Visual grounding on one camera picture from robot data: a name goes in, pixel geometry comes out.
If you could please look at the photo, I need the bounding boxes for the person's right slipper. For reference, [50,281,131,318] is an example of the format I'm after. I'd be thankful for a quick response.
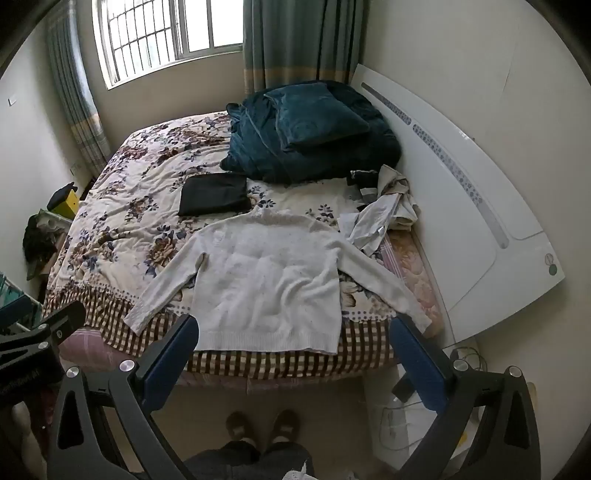
[270,410,300,446]

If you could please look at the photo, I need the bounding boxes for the teal plush pillow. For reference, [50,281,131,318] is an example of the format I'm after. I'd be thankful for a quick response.
[264,85,371,152]

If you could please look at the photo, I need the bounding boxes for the white bed headboard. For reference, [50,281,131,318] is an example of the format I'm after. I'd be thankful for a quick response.
[348,64,565,344]

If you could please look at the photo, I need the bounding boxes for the white crumpled shirt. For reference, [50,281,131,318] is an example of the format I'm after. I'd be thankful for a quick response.
[337,191,402,257]

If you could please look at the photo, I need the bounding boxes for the blue frame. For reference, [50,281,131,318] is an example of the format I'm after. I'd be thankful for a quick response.
[0,271,44,335]

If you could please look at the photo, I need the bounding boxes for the small black device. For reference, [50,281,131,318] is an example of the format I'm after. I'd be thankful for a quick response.
[392,374,416,402]

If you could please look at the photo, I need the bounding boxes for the white knit sweater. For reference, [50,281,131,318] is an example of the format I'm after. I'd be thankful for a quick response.
[124,207,432,355]

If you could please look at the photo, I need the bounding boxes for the person's slipper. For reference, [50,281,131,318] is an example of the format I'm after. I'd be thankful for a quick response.
[226,412,252,450]
[270,410,300,446]

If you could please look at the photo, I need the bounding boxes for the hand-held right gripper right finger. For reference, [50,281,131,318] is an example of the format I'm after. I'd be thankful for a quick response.
[389,315,542,480]

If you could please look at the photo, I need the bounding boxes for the black object on yellow box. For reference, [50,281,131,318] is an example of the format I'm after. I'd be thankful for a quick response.
[46,181,78,207]

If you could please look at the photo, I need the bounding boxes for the black folded cloth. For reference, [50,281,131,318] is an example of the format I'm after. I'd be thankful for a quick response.
[178,173,251,217]

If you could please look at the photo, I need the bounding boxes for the floral bed blanket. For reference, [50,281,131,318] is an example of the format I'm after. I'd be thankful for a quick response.
[42,111,444,377]

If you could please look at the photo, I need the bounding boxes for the person's left slipper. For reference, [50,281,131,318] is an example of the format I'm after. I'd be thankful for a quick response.
[226,412,252,450]

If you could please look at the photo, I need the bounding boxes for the green striped curtain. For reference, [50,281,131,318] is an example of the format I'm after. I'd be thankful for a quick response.
[242,0,370,93]
[44,21,114,178]

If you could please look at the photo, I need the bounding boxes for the teal plush blanket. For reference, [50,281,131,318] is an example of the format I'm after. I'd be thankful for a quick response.
[220,80,402,185]

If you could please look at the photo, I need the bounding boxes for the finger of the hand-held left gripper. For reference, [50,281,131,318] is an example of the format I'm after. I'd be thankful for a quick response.
[0,300,88,359]

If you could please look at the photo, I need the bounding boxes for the dark clothing heap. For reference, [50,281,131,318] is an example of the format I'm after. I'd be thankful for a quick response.
[23,213,58,268]

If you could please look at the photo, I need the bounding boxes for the pink floral mattress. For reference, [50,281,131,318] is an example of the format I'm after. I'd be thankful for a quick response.
[58,228,446,384]

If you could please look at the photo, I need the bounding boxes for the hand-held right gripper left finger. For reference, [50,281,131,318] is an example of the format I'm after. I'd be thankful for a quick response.
[46,314,200,480]

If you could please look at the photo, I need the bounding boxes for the white bedside cabinet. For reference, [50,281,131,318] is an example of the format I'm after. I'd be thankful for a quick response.
[362,346,490,476]

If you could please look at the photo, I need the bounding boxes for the black garment with white trim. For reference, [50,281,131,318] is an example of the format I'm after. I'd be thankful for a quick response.
[348,170,380,189]

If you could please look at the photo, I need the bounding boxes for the barred window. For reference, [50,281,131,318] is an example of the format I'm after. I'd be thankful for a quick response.
[91,0,245,90]

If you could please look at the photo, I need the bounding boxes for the yellow box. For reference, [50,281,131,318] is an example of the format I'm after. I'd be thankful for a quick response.
[54,190,80,220]

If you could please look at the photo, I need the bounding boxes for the person's dark trousers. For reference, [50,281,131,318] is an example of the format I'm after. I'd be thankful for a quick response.
[185,440,315,480]

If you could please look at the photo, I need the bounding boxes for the beige crumpled garment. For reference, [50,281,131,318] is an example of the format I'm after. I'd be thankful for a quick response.
[376,164,421,232]

